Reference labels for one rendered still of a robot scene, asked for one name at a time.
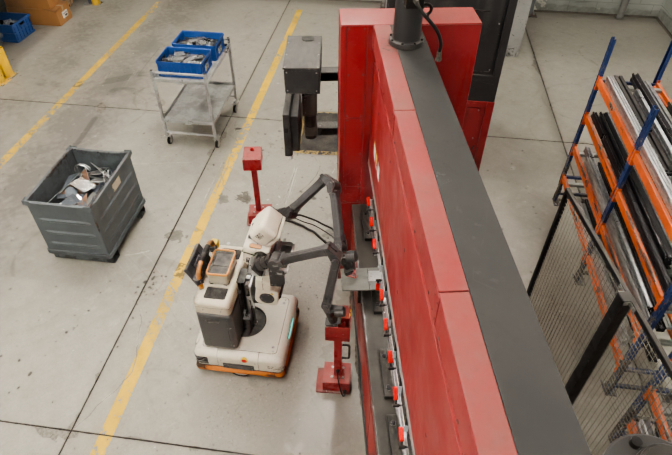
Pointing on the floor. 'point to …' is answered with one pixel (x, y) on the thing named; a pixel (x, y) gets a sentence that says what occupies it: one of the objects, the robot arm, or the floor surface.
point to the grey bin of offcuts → (87, 203)
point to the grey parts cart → (197, 98)
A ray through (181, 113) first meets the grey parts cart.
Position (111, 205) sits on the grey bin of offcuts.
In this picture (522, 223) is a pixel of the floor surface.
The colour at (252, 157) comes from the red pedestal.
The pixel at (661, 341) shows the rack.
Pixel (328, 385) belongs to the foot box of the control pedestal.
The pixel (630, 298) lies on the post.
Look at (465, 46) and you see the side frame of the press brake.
